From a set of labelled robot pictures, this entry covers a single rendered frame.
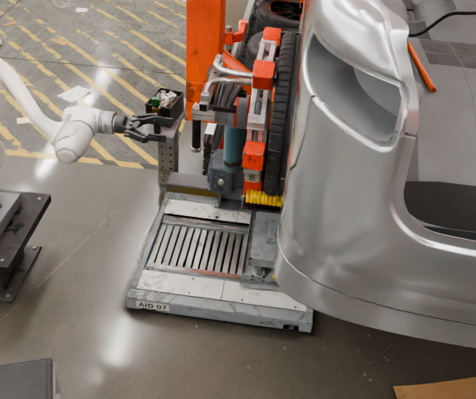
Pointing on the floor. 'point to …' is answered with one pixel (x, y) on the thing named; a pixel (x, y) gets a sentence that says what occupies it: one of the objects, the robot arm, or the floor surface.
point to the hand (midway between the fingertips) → (166, 130)
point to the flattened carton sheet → (455, 389)
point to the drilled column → (167, 159)
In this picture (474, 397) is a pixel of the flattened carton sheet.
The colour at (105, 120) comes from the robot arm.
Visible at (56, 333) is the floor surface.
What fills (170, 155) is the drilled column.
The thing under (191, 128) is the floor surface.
